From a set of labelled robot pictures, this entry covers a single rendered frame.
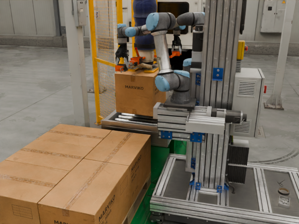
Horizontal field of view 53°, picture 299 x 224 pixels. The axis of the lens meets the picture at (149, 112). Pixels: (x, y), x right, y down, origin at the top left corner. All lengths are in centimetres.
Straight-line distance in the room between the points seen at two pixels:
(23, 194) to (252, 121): 169
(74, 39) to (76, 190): 215
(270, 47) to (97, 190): 999
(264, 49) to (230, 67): 920
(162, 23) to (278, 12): 935
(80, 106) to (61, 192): 202
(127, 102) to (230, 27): 126
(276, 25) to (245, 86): 908
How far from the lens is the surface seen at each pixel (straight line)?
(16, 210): 223
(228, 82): 230
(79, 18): 372
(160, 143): 293
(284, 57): 548
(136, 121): 317
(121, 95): 296
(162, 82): 204
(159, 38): 207
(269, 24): 1126
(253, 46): 1141
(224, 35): 224
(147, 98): 285
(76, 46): 380
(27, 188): 224
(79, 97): 394
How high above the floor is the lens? 173
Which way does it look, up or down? 20 degrees down
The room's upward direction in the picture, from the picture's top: straight up
